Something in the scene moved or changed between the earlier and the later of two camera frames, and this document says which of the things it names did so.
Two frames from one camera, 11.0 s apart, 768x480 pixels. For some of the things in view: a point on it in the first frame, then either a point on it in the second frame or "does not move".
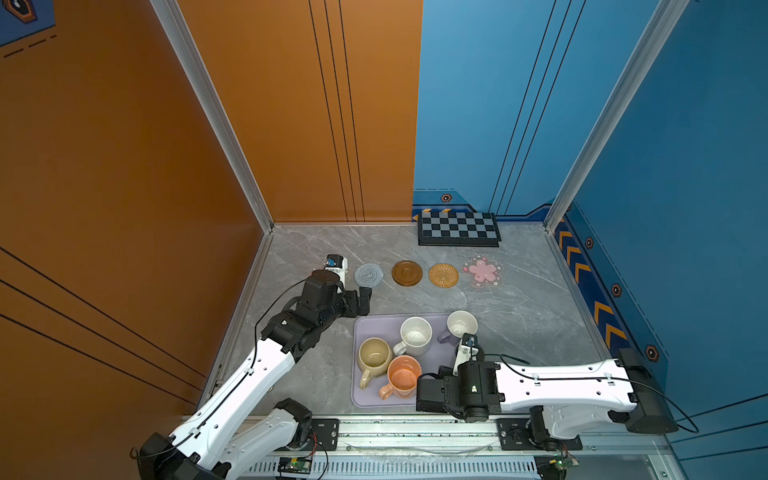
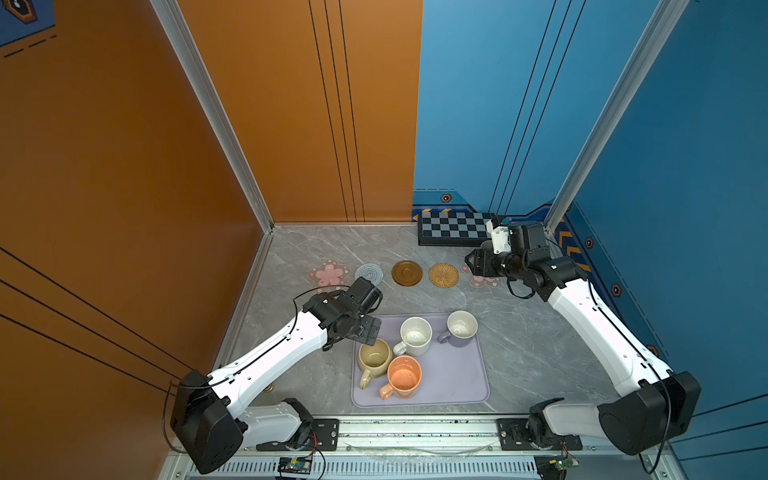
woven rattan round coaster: [443, 275] does not move
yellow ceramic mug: [374, 356] does not move
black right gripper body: [439, 376] → [502, 264]
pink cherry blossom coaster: [483, 272] does not move
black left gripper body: [345, 306] → [366, 330]
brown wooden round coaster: [406, 273] does not move
